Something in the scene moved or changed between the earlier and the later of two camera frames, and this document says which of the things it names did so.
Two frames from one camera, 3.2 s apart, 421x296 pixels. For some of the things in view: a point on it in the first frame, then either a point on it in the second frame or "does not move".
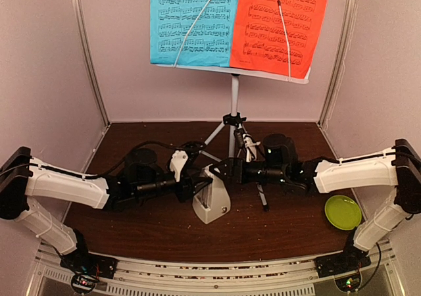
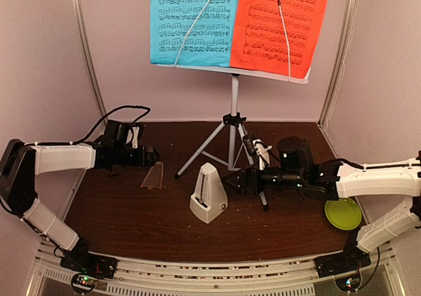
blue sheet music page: x=173 y=6 does not move
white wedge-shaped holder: x=214 y=200 does not move
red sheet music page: x=259 y=44 does not move
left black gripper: x=187 y=189 → x=150 y=161
